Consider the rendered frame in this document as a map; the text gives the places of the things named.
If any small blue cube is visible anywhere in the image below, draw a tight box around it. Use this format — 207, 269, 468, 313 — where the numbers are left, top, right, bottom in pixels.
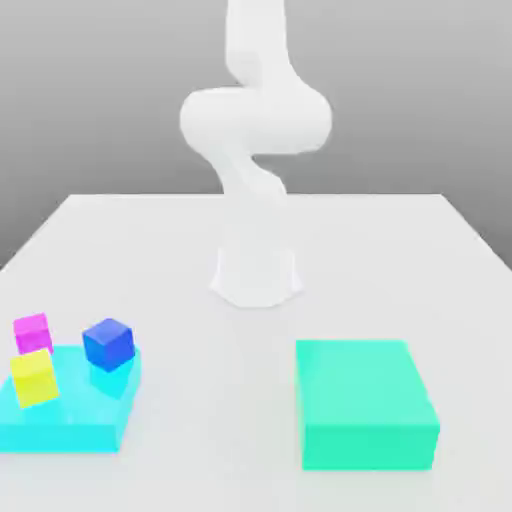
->
81, 317, 136, 374

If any small cyan cube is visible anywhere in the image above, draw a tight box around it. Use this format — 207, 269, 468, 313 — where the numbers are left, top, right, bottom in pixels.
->
88, 356, 136, 401

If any small magenta cube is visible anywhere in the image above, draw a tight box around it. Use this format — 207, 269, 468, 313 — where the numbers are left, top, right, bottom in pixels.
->
12, 312, 55, 356

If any small yellow cube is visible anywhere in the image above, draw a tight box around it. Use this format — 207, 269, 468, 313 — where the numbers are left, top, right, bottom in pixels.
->
9, 348, 61, 410

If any large green box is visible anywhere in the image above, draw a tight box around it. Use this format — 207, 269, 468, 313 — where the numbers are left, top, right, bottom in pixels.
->
295, 339, 442, 472

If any large cyan box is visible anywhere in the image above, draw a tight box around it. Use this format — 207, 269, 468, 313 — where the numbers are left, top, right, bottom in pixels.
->
0, 344, 144, 454

